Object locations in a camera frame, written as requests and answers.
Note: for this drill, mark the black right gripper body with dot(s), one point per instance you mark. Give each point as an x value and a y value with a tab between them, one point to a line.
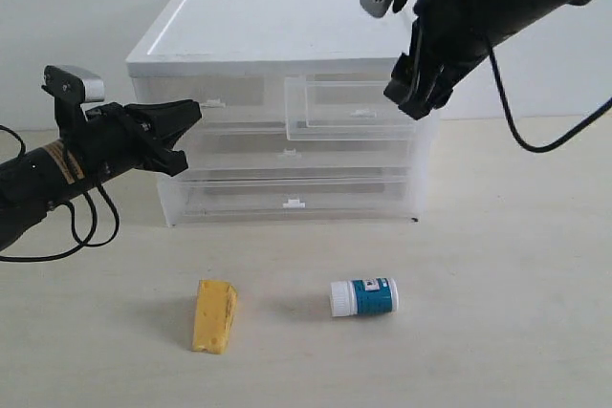
444	46

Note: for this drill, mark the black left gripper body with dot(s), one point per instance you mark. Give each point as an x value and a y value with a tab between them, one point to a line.
117	138

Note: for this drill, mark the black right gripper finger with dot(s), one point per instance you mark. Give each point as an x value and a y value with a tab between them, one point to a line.
429	89
400	85

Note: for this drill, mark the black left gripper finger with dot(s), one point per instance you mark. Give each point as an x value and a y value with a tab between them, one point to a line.
166	122
168	162

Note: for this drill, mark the yellow cheese wedge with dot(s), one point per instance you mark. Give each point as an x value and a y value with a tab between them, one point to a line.
215	307

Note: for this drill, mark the white bottle blue label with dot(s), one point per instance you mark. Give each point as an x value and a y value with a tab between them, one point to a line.
363	297

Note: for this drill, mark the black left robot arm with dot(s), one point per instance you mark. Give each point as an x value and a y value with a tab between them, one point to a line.
38	181

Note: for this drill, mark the white plastic drawer cabinet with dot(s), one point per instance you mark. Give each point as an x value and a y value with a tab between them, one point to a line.
330	39

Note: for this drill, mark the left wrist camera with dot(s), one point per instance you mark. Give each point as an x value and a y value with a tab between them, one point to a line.
70	87

